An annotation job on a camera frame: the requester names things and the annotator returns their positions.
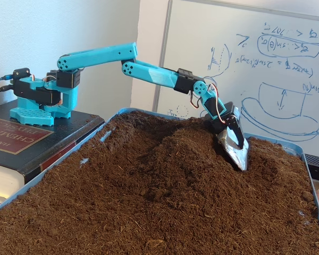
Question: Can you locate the whiteboard with blue drawings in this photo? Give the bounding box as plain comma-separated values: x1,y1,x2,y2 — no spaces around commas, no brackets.
152,0,319,158

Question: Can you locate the blue tray of soil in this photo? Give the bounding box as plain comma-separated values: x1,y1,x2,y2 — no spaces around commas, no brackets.
0,110,319,255

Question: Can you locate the black chemistry handbook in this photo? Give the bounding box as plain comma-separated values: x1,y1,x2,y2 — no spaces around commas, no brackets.
0,99,106,207

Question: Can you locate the blue plastic tray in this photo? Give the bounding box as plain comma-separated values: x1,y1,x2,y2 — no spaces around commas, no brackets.
0,107,319,241

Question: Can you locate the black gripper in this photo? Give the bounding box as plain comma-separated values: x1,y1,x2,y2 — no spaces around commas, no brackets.
209,101,249,171

